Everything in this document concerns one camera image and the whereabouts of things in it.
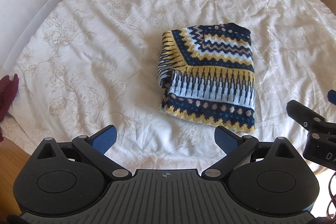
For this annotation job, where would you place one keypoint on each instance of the navy yellow patterned knit sweater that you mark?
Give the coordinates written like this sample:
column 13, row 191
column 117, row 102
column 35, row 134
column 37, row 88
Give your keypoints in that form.
column 208, row 76

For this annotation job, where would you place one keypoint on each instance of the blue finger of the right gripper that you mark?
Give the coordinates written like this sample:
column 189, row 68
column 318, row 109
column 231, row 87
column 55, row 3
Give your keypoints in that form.
column 303, row 115
column 331, row 96

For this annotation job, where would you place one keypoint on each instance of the dark red garment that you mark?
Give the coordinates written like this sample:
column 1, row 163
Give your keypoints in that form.
column 9, row 89

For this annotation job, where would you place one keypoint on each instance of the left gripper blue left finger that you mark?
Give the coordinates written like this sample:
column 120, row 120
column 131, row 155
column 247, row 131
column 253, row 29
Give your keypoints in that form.
column 93, row 149

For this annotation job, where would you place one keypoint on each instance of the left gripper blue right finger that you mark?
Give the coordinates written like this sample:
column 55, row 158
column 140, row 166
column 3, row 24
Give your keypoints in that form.
column 236, row 148

